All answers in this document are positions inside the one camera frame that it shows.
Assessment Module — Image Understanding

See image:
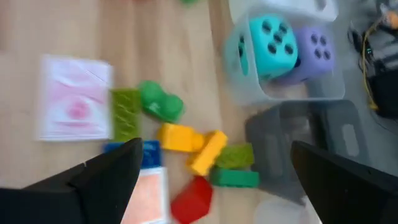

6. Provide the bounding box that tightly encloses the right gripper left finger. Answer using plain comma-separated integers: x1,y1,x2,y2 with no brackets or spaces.
0,138,144,224

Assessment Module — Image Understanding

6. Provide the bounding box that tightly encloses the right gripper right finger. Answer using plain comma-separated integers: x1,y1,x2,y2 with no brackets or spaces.
290,139,398,224

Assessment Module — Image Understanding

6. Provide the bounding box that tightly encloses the blue toy brick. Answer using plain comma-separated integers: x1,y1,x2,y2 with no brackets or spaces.
102,139,162,170

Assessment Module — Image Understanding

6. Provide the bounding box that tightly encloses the pink white card pack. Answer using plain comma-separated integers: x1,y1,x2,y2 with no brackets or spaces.
37,54,114,142

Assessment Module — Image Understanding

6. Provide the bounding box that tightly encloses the red wedge block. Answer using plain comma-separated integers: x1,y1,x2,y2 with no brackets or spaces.
170,175,215,224

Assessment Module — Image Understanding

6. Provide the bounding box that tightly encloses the yellow single-stud block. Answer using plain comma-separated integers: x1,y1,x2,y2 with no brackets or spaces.
157,123,206,153

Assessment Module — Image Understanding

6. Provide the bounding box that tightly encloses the dark green toy brick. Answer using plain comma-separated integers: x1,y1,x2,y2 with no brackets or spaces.
210,167,261,189

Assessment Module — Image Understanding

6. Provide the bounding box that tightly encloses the green two-stud block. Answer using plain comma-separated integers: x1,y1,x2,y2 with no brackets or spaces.
138,80,186,124

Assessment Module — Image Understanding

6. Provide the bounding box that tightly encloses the yellow toy brick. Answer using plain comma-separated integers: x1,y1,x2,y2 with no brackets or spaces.
186,129,229,177

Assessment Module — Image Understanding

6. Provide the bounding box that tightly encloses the purple foam die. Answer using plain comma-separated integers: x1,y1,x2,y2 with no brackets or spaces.
279,26,335,85

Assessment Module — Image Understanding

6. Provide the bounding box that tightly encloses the teal foam die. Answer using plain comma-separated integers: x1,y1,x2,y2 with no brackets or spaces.
225,14,299,82

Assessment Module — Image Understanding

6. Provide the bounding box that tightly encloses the lime green toy brick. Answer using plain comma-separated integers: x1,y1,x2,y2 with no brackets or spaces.
110,88,142,142
215,142,255,170

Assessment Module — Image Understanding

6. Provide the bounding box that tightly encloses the dark grey plastic bin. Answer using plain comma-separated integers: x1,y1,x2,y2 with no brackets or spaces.
245,99,371,206

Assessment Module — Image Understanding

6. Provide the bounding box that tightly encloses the clear plastic bin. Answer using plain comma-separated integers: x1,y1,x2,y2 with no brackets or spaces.
223,6,346,105

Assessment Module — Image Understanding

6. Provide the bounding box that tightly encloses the yellow cable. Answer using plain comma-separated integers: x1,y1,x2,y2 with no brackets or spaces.
360,18,379,110

